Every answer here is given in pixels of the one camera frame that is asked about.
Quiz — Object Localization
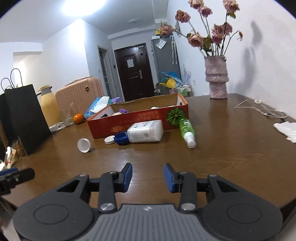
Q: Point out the clear glass cup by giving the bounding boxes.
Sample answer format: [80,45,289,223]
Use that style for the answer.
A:
[61,102,74,127]

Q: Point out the white coiled cable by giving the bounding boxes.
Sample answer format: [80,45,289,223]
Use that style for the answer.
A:
[49,122,66,134]

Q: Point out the blue tissue pack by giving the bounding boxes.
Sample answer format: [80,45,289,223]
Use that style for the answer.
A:
[84,96,112,119]

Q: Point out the snack packets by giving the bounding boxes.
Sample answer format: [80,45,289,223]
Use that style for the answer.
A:
[1,138,27,171]

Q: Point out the dried pink roses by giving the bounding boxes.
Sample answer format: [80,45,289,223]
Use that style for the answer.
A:
[156,0,244,58]

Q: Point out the grey refrigerator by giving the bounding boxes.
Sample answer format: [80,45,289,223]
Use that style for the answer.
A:
[151,36,181,95]

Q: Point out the white earphone cable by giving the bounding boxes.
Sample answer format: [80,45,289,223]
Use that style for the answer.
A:
[233,99,290,120]

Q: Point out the orange cardboard box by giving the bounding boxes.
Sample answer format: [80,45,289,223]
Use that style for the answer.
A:
[87,93,189,139]

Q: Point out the yellow blue toy pile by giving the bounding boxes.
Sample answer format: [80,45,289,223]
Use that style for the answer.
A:
[159,72,183,89]

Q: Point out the crumpled white tissue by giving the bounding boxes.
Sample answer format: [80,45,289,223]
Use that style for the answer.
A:
[273,121,296,143]

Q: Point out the blue gear cap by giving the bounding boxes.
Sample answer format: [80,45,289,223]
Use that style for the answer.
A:
[114,131,130,146]

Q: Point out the white rectangular bottle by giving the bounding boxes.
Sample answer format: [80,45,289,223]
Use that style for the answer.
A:
[127,120,164,143]

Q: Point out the black paper bag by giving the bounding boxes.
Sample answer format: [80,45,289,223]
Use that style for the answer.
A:
[1,78,51,158]

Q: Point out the orange fruit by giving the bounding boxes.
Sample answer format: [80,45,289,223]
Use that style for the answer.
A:
[73,113,85,125]

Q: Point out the pink ceramic vase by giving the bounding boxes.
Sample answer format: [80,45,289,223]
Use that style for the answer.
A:
[204,56,229,99]

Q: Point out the pink suitcase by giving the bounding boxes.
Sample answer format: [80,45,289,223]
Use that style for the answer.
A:
[55,76,104,116]

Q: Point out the dark entrance door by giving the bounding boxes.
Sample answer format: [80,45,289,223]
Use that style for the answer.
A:
[114,44,154,101]

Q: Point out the yellow thermos jug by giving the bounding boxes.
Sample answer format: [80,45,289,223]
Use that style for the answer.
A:
[39,85,62,127]

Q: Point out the wire rack with bottles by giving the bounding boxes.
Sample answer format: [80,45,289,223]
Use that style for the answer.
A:
[177,84,192,97]

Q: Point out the white bottle cap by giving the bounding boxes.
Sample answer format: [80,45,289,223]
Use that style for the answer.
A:
[77,138,91,153]

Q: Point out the white round lid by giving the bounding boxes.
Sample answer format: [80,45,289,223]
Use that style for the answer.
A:
[104,136,115,145]

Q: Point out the purple gear cap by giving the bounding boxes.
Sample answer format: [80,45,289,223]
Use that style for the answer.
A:
[118,108,129,114]

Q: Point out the green spray bottle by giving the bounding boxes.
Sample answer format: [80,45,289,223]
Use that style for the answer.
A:
[179,118,196,149]

